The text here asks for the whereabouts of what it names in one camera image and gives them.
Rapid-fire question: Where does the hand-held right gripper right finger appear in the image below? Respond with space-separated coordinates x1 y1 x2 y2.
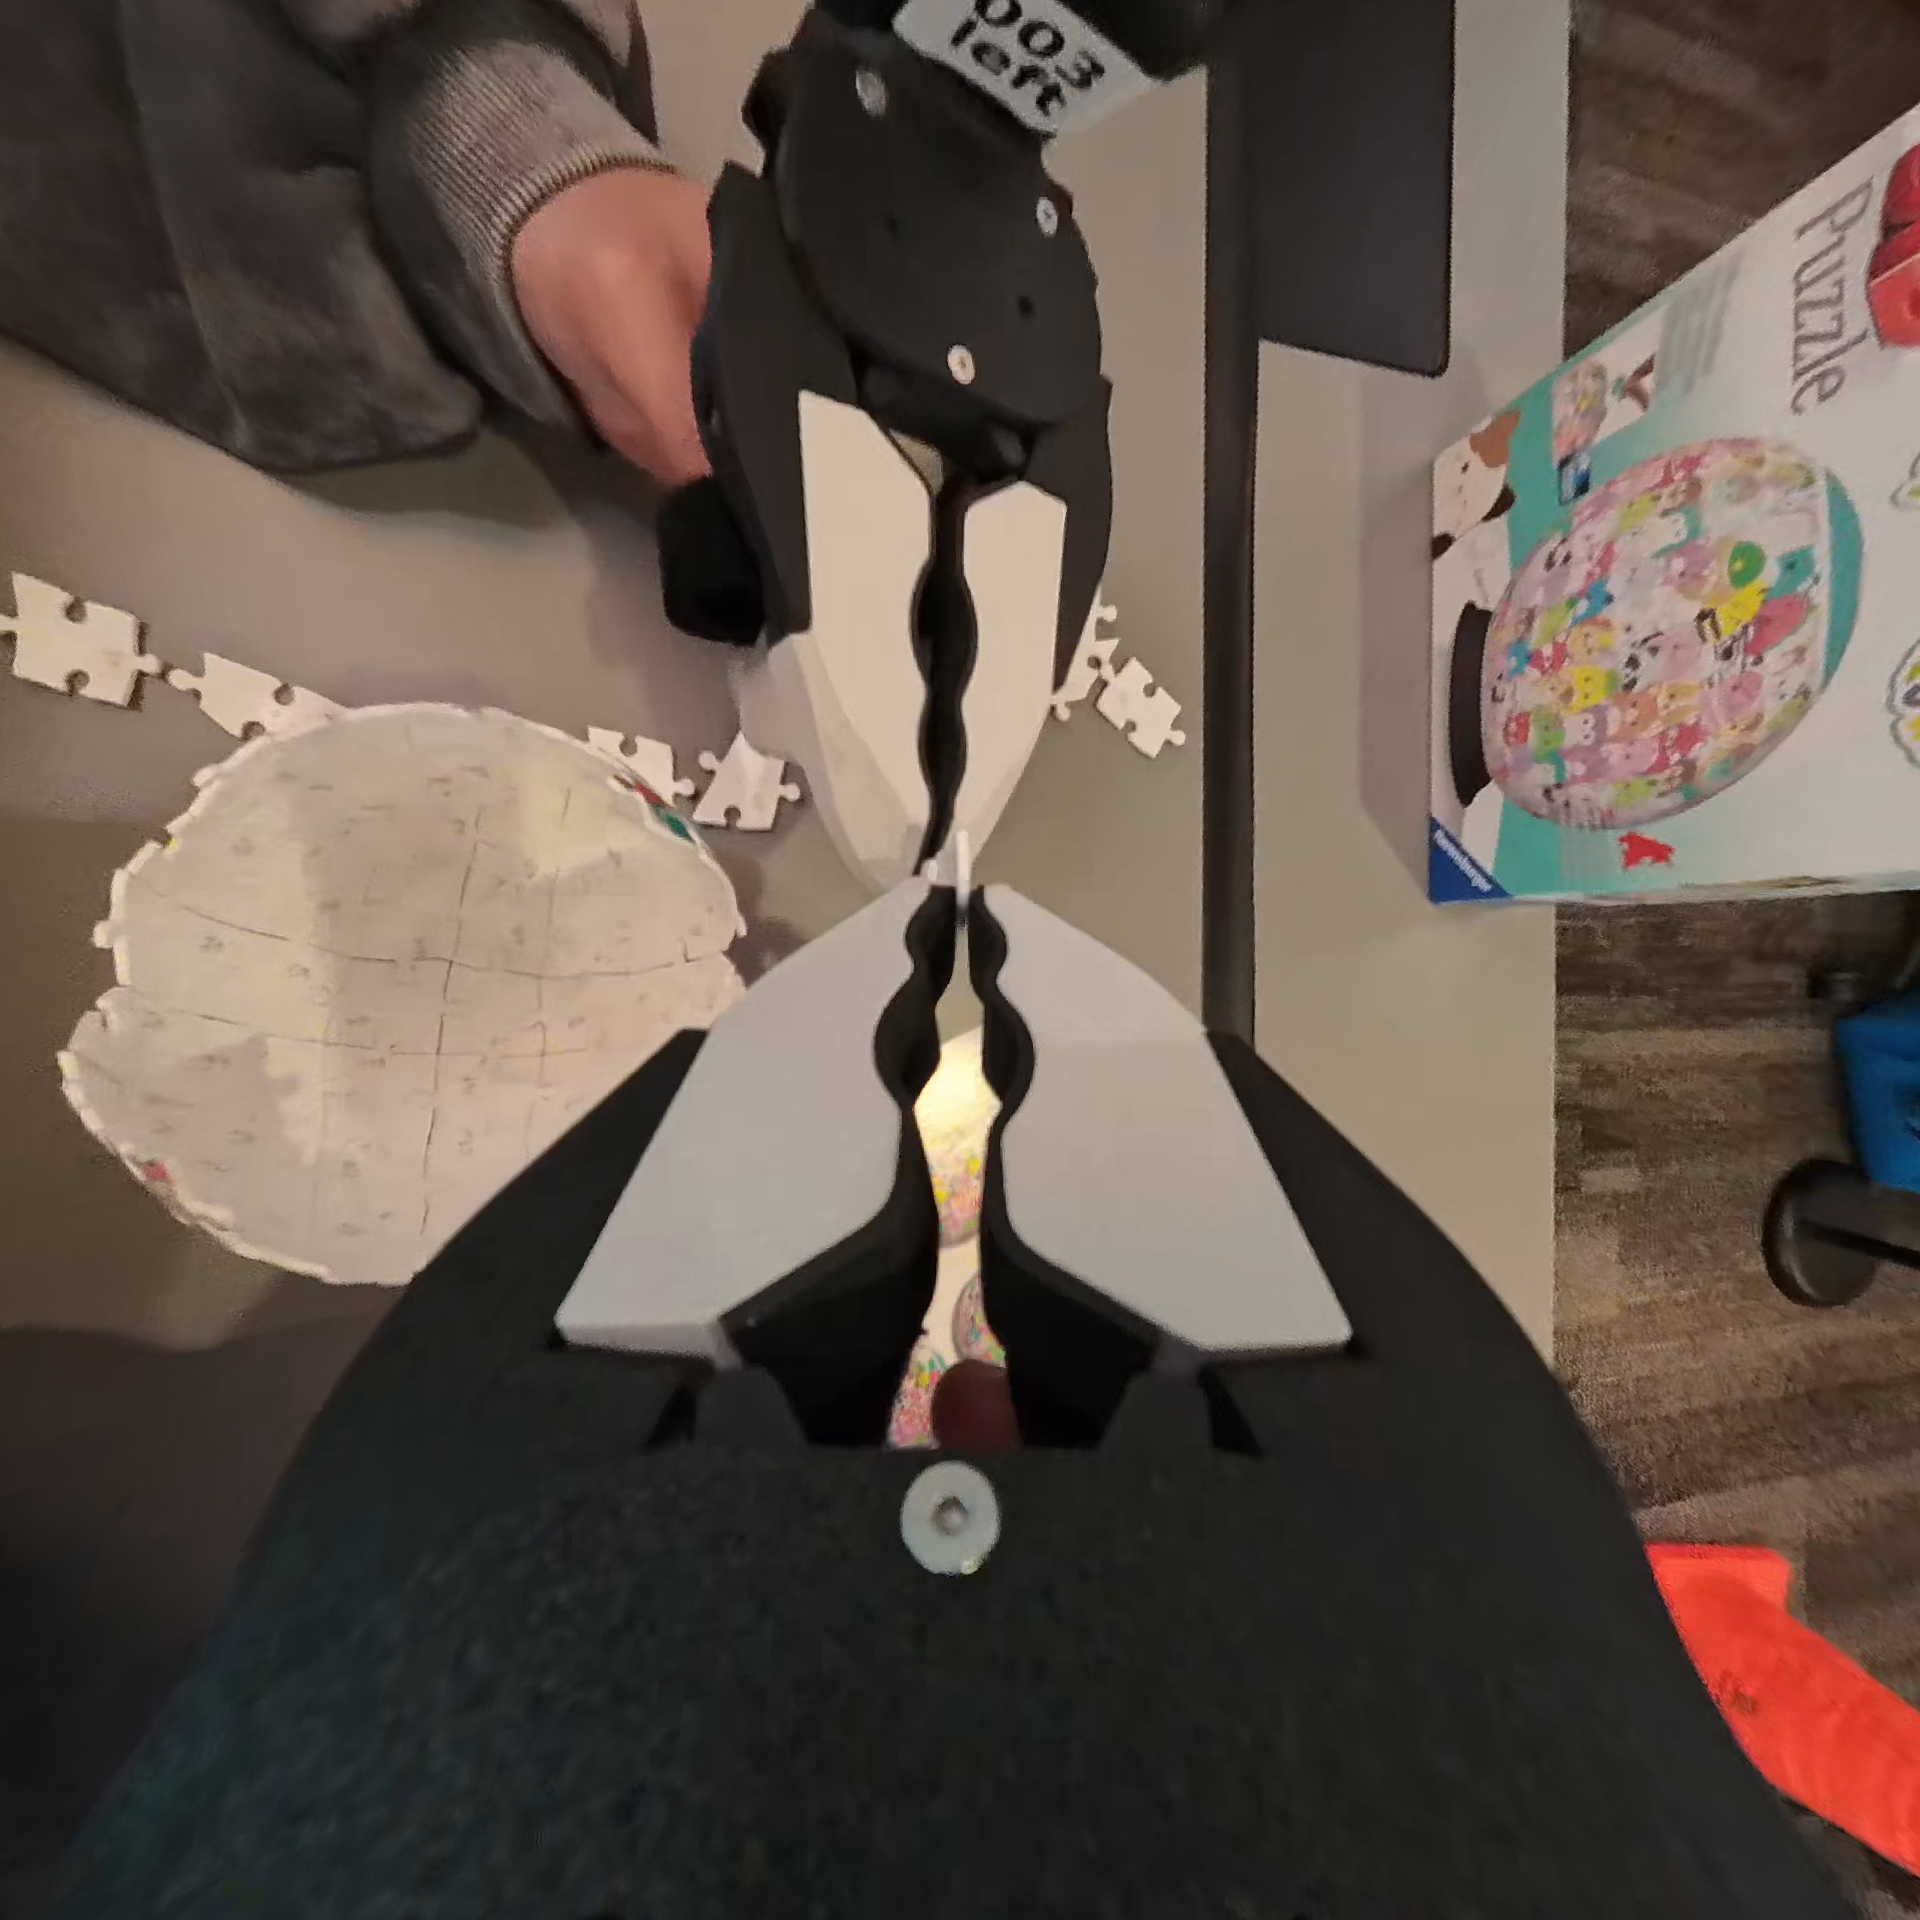
963 884 1356 1450

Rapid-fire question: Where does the person's left forearm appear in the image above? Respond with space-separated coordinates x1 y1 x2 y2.
0 0 676 473

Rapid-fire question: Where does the orange traffic cone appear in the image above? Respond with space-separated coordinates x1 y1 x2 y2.
1645 1544 1920 1881

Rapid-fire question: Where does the colourful puzzle box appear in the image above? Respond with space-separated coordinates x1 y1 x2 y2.
1425 103 1920 905

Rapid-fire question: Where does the colourful puzzle ball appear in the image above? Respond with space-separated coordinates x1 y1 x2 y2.
58 701 752 1290

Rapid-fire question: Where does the puzzle instruction sheet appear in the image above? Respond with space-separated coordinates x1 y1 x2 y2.
891 1026 1010 1450

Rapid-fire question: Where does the person's left hand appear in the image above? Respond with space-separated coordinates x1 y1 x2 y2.
511 170 725 484

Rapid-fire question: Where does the white puzzle piece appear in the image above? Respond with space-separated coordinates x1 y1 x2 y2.
1093 657 1191 762
585 728 701 807
165 651 346 747
1049 592 1124 725
690 731 808 832
0 575 165 712

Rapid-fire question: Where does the blue tote bag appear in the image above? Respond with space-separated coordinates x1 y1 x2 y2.
1833 1002 1920 1192

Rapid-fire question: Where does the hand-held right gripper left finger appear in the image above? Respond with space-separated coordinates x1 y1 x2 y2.
551 884 956 1448

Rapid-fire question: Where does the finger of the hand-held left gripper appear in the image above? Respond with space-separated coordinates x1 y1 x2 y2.
919 464 1080 887
737 393 952 895

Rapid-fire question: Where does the black office chair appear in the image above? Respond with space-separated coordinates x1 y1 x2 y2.
1760 960 1920 1309

